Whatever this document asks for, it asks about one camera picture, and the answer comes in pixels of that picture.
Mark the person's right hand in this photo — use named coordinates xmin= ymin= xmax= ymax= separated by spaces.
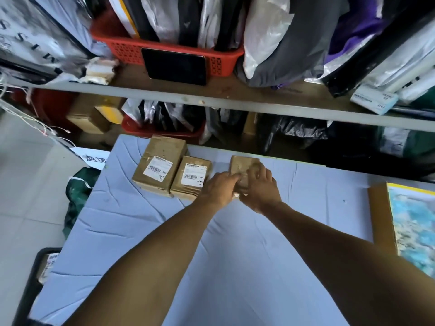
xmin=239 ymin=162 xmax=283 ymax=214

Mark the person's left hand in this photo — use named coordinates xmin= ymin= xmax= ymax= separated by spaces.
xmin=198 ymin=171 xmax=241 ymax=210

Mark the small plain cardboard box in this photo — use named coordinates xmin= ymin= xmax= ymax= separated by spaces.
xmin=229 ymin=155 xmax=260 ymax=198

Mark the person's right forearm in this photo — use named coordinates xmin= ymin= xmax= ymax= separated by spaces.
xmin=260 ymin=202 xmax=435 ymax=326

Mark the person's left forearm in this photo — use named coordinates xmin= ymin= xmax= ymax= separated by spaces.
xmin=63 ymin=199 xmax=221 ymax=326

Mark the medium labelled cardboard box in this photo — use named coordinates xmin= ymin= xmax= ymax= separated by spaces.
xmin=169 ymin=156 xmax=213 ymax=201

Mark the black crinkled plastic bag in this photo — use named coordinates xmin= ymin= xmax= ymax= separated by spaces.
xmin=258 ymin=113 xmax=329 ymax=153

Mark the grey metal shelf board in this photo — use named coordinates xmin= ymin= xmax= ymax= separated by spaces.
xmin=0 ymin=64 xmax=435 ymax=133

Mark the large labelled cardboard box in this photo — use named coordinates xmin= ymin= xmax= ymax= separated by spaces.
xmin=132 ymin=135 xmax=188 ymax=197

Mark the small red plastic basket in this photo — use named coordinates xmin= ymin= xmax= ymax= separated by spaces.
xmin=121 ymin=115 xmax=206 ymax=140

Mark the light blue tablecloth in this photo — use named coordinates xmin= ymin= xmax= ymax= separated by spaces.
xmin=29 ymin=134 xmax=435 ymax=326

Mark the black tablet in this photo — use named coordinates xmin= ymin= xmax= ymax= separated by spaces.
xmin=141 ymin=48 xmax=208 ymax=86

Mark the grey plastic parcel bag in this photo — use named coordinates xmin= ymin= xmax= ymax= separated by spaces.
xmin=236 ymin=0 xmax=350 ymax=89

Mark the white labelled flat parcel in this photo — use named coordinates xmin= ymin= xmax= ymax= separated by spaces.
xmin=350 ymin=84 xmax=400 ymax=116

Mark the yellow cardboard box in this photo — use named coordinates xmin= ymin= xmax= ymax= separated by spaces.
xmin=94 ymin=104 xmax=125 ymax=125

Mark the white printed plastic bag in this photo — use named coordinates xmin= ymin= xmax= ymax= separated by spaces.
xmin=70 ymin=146 xmax=111 ymax=171

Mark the white plastic parcel bag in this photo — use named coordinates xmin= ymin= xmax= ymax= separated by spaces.
xmin=242 ymin=0 xmax=295 ymax=80

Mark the green and white parcel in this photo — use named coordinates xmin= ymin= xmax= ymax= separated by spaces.
xmin=375 ymin=126 xmax=435 ymax=160

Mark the green plastic bag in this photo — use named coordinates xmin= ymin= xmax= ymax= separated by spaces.
xmin=62 ymin=167 xmax=102 ymax=239

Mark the brown cardboard box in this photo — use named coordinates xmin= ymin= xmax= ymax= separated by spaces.
xmin=66 ymin=94 xmax=113 ymax=135

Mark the cardboard box with colourful picture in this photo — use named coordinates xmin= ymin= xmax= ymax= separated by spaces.
xmin=368 ymin=182 xmax=435 ymax=279

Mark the long black parcel bag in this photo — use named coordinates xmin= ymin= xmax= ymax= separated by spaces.
xmin=321 ymin=7 xmax=435 ymax=98

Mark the large red plastic basket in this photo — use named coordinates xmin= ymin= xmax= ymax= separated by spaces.
xmin=90 ymin=10 xmax=245 ymax=78

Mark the crumpled white paper wad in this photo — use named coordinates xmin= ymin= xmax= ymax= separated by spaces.
xmin=79 ymin=57 xmax=120 ymax=86

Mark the row of parcel bags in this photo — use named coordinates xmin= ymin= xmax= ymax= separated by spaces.
xmin=108 ymin=0 xmax=247 ymax=51

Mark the purple plastic parcel bag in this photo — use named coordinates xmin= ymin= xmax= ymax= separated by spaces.
xmin=323 ymin=0 xmax=388 ymax=65

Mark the pile of white parcel bags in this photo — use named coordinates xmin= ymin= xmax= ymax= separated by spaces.
xmin=360 ymin=17 xmax=435 ymax=105

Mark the red plastic bin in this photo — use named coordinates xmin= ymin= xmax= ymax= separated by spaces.
xmin=10 ymin=87 xmax=79 ymax=123

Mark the black plastic crate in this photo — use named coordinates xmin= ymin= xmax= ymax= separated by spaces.
xmin=12 ymin=247 xmax=63 ymax=326

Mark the black and white printed bag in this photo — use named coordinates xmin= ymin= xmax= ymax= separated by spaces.
xmin=0 ymin=0 xmax=94 ymax=80

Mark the bundle of thin wires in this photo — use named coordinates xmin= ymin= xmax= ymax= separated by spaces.
xmin=0 ymin=74 xmax=77 ymax=148

